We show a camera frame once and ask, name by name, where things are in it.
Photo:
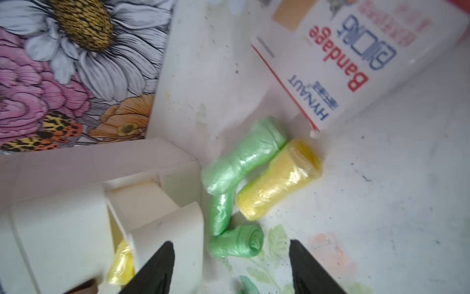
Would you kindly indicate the white drawer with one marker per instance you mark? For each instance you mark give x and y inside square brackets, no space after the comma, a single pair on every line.
[147,215]

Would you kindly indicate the green trash bag roll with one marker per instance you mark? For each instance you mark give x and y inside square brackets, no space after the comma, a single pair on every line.
[244,241]
[220,211]
[264,140]

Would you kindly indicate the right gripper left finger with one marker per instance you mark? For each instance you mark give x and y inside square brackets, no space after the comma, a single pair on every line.
[155,277]

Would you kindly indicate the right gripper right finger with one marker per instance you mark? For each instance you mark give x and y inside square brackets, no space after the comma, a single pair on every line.
[309,277]

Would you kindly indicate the red white cardboard box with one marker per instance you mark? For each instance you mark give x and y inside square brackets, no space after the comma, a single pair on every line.
[335,58]

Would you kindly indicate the white drawer cabinet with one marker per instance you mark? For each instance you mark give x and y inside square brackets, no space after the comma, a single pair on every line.
[30,182]

